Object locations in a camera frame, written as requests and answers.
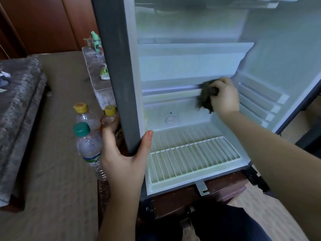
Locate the person's right hand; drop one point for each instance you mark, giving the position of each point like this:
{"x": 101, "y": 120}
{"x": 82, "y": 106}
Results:
{"x": 224, "y": 100}

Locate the grey garment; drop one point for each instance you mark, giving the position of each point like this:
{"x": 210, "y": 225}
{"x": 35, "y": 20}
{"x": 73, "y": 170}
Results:
{"x": 4, "y": 80}

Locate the dark red wooden stand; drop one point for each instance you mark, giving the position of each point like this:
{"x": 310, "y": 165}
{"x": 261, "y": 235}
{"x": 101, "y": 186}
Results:
{"x": 200, "y": 195}

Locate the person's right forearm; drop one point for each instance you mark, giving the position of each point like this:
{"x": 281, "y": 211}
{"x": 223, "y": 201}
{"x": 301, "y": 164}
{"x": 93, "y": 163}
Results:
{"x": 276, "y": 163}

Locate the orange soda bottle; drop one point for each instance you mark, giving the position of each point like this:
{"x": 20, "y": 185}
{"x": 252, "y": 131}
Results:
{"x": 86, "y": 117}

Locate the person's dark trousers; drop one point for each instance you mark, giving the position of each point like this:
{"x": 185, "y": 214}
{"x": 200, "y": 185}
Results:
{"x": 225, "y": 226}

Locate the green cap water bottle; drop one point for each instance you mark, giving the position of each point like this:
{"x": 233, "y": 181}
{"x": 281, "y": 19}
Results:
{"x": 89, "y": 148}

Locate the yellow label drink bottle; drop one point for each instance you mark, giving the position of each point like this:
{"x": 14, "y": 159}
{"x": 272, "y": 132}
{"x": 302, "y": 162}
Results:
{"x": 109, "y": 118}

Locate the person's left hand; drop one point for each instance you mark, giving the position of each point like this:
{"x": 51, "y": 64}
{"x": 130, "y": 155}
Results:
{"x": 123, "y": 165}

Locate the grey mini fridge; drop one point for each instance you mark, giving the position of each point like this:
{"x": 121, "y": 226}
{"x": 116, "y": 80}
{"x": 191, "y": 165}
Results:
{"x": 115, "y": 62}

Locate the green toy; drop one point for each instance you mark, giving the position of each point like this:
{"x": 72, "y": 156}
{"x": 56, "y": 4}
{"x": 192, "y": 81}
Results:
{"x": 96, "y": 41}

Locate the dark grey cloth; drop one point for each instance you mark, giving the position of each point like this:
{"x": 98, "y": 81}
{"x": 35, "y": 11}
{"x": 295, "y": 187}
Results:
{"x": 204, "y": 95}

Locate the grey upholstered bench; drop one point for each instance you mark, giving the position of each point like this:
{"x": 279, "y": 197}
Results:
{"x": 98, "y": 77}

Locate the green packet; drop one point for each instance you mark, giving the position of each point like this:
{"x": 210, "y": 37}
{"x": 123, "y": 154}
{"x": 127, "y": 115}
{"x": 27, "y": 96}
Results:
{"x": 104, "y": 72}

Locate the grey velvet sofa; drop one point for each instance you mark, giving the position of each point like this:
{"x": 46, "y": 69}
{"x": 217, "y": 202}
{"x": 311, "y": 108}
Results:
{"x": 20, "y": 128}

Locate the fridge door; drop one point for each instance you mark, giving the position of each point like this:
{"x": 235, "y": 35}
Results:
{"x": 306, "y": 143}

